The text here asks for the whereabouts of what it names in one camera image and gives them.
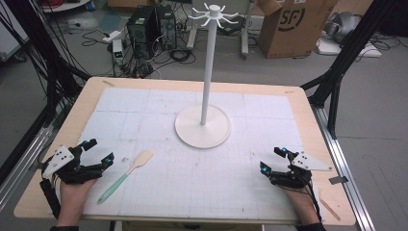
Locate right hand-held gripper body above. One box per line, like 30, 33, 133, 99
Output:
268, 150, 334, 190

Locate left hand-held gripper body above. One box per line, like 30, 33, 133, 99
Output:
41, 143, 106, 186

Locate person's right hand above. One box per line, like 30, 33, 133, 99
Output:
280, 186, 322, 226

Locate person's left hand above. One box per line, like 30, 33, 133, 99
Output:
57, 178, 99, 227

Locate grey tape piece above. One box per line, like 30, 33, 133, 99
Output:
328, 175, 349, 186

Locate flat wooden stick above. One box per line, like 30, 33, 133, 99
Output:
319, 197, 343, 222

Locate white hook rack stand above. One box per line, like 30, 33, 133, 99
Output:
174, 2, 241, 150

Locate white gridded mat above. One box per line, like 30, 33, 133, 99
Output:
47, 87, 325, 223

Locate white device with green light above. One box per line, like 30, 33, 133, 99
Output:
112, 38, 125, 65

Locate white power strip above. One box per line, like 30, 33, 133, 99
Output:
102, 30, 122, 44

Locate brown cardboard box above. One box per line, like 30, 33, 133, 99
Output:
257, 0, 340, 60

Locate white flat board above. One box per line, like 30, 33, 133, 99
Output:
315, 38, 383, 59

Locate large black computer tower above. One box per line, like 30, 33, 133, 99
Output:
126, 5, 162, 60

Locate grey bag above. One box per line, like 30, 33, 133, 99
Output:
322, 11, 363, 44

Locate slim black computer tower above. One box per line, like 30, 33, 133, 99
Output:
156, 4, 178, 51

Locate thin black cable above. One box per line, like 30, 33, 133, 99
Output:
307, 180, 323, 223

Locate thick black sleeved cable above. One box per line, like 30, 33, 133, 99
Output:
38, 177, 63, 221

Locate wooden spatula with green handle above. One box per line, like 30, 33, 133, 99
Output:
96, 149, 155, 206

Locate aluminium rail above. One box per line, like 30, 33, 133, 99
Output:
0, 123, 56, 211
311, 105, 377, 231

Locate black metal frame with cables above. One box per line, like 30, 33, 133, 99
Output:
0, 0, 91, 124

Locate white wheeled stand frame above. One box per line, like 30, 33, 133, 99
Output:
186, 0, 258, 61

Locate coiled black cable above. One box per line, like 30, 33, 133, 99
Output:
168, 47, 197, 65

